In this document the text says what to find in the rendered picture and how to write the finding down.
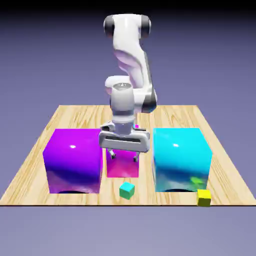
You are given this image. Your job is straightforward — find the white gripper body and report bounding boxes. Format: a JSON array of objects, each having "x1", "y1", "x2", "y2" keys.
[{"x1": 98, "y1": 129, "x2": 151, "y2": 154}]

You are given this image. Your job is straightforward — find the small teal cube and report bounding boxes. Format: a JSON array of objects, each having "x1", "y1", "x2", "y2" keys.
[{"x1": 119, "y1": 181, "x2": 136, "y2": 201}]

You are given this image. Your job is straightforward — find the small yellow cube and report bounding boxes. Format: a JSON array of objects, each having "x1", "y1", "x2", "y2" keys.
[{"x1": 197, "y1": 189, "x2": 212, "y2": 207}]

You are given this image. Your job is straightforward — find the large pink box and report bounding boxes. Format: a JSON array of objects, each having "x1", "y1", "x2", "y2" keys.
[{"x1": 106, "y1": 148, "x2": 140, "y2": 179}]

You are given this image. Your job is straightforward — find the large purple box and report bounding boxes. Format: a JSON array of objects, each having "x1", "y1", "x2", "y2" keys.
[{"x1": 42, "y1": 128, "x2": 104, "y2": 195}]

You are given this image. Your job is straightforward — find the large cyan box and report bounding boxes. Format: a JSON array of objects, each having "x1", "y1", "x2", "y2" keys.
[{"x1": 152, "y1": 127, "x2": 213, "y2": 193}]

